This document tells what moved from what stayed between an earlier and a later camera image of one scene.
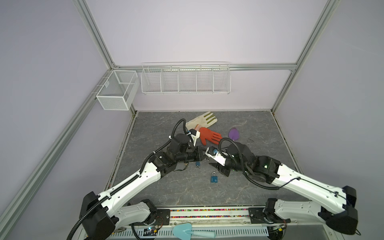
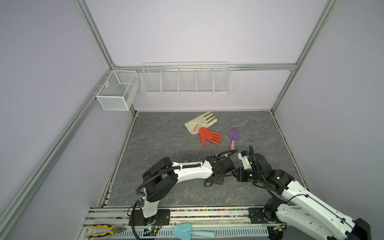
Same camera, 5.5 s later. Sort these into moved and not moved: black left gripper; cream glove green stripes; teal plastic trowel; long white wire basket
Moved: black left gripper
Not moved: long white wire basket; teal plastic trowel; cream glove green stripes
